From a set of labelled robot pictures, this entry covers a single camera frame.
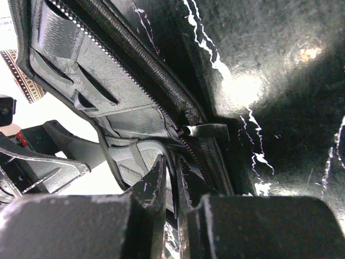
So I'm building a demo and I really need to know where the bronze bowl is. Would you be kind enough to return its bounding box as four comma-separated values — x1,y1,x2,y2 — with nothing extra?
1,49,46,104

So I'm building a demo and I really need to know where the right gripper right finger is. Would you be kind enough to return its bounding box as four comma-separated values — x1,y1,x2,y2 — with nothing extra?
176,156,344,258

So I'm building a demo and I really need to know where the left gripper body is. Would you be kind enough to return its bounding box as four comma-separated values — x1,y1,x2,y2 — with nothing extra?
1,95,29,205

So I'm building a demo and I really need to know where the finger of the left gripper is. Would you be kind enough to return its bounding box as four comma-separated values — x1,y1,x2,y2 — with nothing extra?
20,120,105,169
1,149,91,194

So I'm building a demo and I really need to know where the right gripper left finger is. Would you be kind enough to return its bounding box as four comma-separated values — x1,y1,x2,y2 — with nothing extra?
1,155,167,258

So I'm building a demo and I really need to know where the black zip tool case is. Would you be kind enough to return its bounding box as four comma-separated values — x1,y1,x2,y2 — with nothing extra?
8,1,256,213

